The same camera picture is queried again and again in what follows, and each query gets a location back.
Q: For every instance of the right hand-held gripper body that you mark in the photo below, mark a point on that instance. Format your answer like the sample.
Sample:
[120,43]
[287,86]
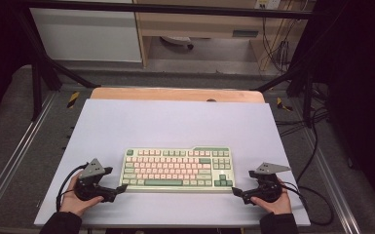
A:
[268,182]

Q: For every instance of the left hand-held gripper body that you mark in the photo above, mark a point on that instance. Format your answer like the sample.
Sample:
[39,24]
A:
[91,175]

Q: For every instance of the green and cream keyboard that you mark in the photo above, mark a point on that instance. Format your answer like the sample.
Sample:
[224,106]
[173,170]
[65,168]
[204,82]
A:
[177,170]

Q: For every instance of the person's right hand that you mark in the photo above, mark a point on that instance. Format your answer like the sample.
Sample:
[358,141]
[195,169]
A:
[274,206]

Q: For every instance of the person's left hand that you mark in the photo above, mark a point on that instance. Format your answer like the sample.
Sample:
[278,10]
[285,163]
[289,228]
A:
[73,203]

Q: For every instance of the yellow and black tape strip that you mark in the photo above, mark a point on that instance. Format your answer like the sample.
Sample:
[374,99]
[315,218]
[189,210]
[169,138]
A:
[283,105]
[73,99]

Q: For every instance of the wooden table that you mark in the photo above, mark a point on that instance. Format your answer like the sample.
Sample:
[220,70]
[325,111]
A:
[175,95]

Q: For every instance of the black curtain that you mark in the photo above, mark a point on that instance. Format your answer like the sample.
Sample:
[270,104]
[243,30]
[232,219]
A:
[0,48]
[360,81]

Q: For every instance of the white cabinet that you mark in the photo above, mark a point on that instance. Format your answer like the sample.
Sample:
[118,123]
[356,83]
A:
[87,35]

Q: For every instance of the white chair base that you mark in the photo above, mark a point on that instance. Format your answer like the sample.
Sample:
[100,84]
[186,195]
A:
[177,40]

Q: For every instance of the light wooden desk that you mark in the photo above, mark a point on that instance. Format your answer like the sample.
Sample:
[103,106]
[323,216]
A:
[201,24]

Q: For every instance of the white power strip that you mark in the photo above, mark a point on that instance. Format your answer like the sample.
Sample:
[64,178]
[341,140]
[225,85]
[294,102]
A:
[268,4]

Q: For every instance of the aluminium floor rail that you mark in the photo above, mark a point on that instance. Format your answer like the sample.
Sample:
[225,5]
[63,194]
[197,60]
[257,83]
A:
[16,152]
[332,182]

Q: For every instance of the black metal frame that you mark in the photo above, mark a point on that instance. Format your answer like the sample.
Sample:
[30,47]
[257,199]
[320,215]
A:
[162,8]

